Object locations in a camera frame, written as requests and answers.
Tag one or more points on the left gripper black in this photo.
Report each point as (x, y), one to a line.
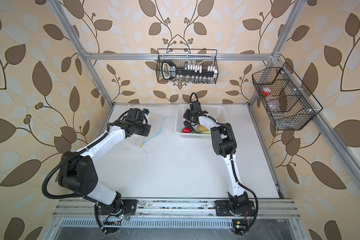
(146, 131)

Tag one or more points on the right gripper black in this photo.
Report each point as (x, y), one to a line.
(186, 114)

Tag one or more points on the clear zip top bag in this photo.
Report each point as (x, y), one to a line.
(157, 125)

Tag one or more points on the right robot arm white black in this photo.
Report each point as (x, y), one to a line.
(242, 201)

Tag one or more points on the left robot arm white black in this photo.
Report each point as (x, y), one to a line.
(77, 171)

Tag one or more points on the dark toy eggplant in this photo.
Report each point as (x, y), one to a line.
(188, 125)

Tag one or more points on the red toy tomato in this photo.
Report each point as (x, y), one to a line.
(186, 130)

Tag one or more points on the yellow toy potato lower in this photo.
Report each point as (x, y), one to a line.
(201, 128)

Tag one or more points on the red capped clear bottle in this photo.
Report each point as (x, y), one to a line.
(268, 95)

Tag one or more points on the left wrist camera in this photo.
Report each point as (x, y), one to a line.
(137, 115)

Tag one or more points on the black tool with handle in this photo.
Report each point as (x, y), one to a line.
(170, 70)

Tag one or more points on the black wire basket back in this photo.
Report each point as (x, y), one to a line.
(205, 57)

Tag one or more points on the black wire basket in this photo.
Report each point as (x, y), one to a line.
(295, 106)
(205, 57)

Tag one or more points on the black wire basket right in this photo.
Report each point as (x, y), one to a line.
(295, 106)

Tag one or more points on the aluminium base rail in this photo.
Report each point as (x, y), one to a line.
(172, 213)

